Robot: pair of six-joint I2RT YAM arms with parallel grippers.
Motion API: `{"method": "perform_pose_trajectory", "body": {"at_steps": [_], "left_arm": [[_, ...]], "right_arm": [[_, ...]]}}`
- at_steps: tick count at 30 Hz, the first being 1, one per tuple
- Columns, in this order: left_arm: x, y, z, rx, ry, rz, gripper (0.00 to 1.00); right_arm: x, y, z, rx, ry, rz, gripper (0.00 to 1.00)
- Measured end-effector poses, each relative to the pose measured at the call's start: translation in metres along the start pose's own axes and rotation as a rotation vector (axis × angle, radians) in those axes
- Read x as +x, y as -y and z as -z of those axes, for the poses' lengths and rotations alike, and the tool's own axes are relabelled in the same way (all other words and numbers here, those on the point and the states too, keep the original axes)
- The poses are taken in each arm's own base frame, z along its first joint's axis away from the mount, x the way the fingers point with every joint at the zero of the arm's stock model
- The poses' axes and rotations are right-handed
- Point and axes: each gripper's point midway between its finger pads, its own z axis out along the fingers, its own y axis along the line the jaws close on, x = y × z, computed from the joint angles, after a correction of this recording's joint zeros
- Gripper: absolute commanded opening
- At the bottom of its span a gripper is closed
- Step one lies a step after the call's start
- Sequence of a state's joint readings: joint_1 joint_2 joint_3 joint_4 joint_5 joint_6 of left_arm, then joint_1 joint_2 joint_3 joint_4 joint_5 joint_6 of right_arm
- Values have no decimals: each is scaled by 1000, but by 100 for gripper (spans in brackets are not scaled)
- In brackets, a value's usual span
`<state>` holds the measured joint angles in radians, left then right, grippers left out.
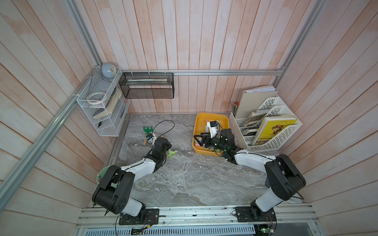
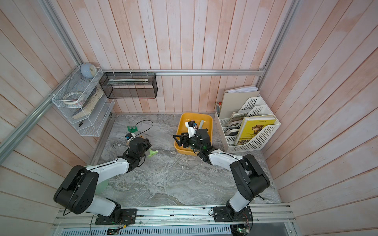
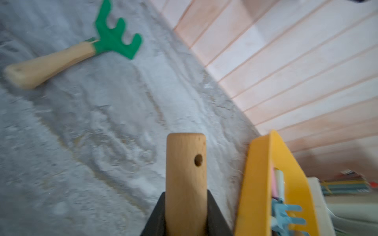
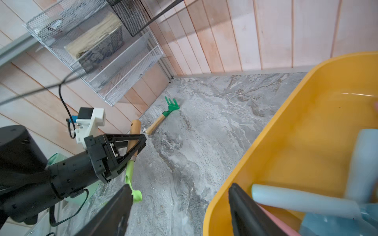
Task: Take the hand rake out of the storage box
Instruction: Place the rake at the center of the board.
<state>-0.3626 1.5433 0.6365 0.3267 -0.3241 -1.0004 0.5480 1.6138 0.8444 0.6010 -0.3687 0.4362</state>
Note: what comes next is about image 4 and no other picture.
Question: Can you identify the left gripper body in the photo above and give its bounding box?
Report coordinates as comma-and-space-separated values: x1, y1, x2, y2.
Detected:
49, 134, 118, 199

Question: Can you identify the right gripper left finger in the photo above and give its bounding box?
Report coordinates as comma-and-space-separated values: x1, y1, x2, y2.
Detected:
77, 184, 133, 236

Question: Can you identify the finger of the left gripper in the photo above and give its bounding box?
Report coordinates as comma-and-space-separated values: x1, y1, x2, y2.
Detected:
103, 147, 134, 183
111, 134, 147, 153

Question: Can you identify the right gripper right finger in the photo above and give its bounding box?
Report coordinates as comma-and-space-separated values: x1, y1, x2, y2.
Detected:
228, 183, 286, 236

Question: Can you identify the light green wooden handled rake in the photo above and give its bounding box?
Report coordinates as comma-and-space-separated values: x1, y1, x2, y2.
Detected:
125, 120, 143, 203

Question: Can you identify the green rake wooden handle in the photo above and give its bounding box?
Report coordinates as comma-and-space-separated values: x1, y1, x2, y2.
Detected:
146, 97, 180, 135

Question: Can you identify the yellow storage box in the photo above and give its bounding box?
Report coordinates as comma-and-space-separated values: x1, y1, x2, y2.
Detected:
203, 52, 378, 236

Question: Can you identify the light blue hand rake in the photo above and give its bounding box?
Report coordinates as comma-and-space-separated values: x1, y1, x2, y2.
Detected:
344, 129, 378, 204

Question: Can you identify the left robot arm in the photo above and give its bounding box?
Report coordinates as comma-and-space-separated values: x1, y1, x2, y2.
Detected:
1, 125, 146, 225

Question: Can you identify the old book on shelf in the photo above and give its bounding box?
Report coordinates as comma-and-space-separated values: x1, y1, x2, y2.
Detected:
65, 12, 124, 73

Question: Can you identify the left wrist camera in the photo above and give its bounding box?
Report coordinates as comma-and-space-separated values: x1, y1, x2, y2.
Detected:
74, 107, 106, 149

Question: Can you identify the white wire wall shelf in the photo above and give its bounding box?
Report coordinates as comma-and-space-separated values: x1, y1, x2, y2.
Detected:
26, 0, 163, 106

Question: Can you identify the black mesh wall basket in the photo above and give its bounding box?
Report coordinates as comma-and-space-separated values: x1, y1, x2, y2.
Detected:
107, 0, 154, 37

